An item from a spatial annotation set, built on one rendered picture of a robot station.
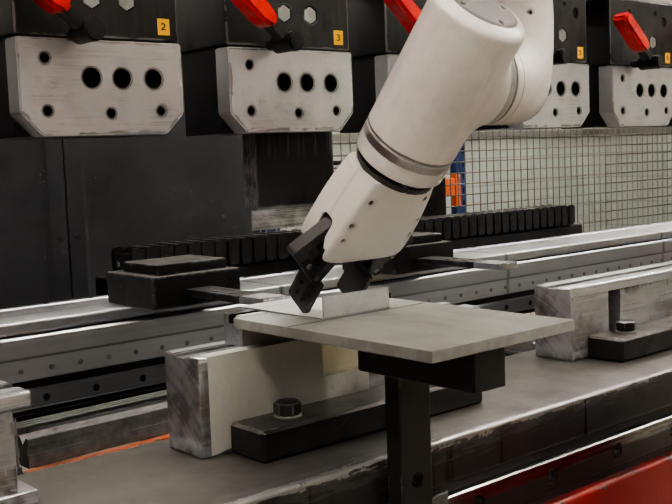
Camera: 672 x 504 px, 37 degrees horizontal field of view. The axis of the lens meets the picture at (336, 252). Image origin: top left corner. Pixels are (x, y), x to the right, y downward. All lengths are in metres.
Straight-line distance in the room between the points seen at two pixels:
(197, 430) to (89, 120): 0.30
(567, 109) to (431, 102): 0.48
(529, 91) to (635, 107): 0.53
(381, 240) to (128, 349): 0.39
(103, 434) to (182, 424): 1.99
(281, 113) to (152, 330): 0.36
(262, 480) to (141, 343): 0.37
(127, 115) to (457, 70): 0.28
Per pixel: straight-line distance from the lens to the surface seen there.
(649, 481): 1.30
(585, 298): 1.36
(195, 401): 0.95
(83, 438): 2.94
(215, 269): 1.20
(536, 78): 0.89
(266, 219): 1.01
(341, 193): 0.88
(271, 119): 0.96
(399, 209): 0.91
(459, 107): 0.83
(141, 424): 3.03
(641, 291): 1.47
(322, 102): 1.00
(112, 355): 1.19
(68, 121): 0.85
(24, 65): 0.84
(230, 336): 1.00
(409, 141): 0.84
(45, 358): 1.16
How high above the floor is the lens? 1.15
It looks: 5 degrees down
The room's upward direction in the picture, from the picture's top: 2 degrees counter-clockwise
